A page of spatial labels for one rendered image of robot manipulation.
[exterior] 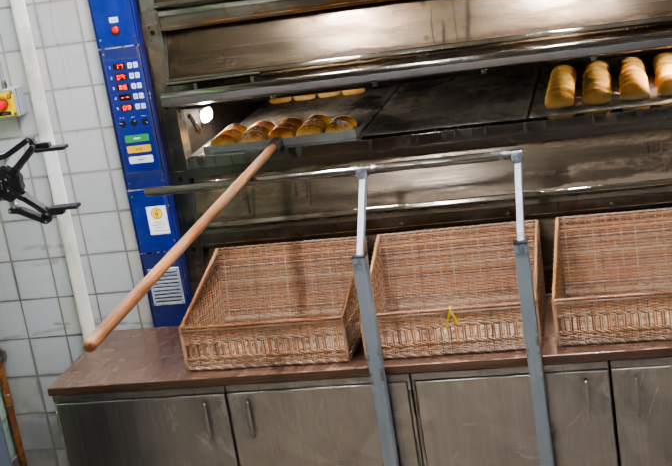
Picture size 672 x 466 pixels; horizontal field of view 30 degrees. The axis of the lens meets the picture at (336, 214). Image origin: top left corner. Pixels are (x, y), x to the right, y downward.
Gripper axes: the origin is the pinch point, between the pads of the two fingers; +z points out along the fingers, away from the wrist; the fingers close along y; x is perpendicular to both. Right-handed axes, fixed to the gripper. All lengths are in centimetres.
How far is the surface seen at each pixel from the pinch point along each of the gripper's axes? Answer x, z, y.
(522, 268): -93, 90, 61
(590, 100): -167, 112, 29
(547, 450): -93, 90, 119
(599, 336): -104, 109, 88
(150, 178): -152, -41, 36
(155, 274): -21.1, 7.4, 31.0
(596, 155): -154, 113, 45
